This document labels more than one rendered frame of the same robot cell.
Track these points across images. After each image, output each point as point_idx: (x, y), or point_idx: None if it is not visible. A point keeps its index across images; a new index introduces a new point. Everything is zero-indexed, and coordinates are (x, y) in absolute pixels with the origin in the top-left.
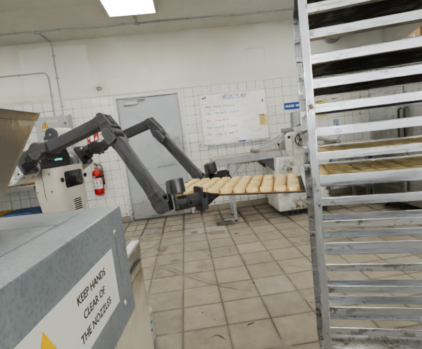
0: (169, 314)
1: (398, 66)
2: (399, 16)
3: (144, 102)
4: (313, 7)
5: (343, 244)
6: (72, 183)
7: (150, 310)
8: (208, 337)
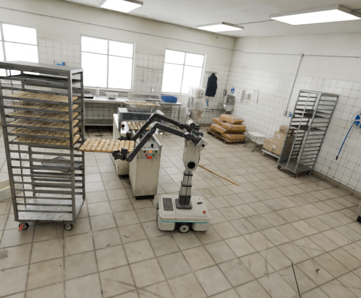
0: (163, 250)
1: None
2: (51, 86)
3: None
4: (77, 80)
5: (75, 154)
6: (184, 144)
7: (160, 214)
8: (132, 235)
